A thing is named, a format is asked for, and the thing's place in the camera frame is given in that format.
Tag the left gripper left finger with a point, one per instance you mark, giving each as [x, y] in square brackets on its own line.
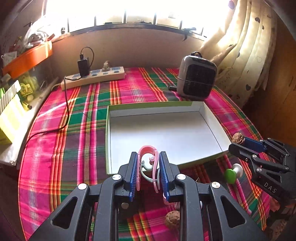
[129, 174]

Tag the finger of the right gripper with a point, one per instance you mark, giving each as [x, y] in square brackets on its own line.
[256, 146]
[251, 157]

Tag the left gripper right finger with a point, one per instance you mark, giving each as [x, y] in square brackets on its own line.
[168, 172]

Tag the brown walnut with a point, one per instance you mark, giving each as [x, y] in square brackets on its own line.
[172, 219]
[238, 138]

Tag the green white spool stopper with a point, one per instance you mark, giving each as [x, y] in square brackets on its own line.
[233, 173]

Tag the pink cable winder clip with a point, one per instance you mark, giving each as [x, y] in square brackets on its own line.
[149, 172]

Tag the white shallow box green rim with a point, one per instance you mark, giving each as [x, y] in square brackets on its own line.
[187, 131]

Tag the plaid pink green cloth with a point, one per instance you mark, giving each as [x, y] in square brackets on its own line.
[53, 164]

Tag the grey black portable heater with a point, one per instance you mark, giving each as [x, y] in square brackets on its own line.
[196, 77]

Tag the cream heart pattern curtain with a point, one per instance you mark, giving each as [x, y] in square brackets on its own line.
[240, 40]

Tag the beige power strip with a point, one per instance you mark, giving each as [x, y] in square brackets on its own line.
[95, 76]

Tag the small white plug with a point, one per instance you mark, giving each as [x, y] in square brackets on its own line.
[106, 66]

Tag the black charger adapter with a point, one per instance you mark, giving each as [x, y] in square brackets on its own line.
[83, 66]

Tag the yellow green box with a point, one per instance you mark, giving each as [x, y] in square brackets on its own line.
[12, 113]

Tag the striped box lid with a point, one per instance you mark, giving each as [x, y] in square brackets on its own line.
[9, 95]

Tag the orange tray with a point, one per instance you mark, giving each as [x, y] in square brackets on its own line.
[28, 60]

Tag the black window handle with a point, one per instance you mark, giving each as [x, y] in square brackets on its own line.
[187, 31]

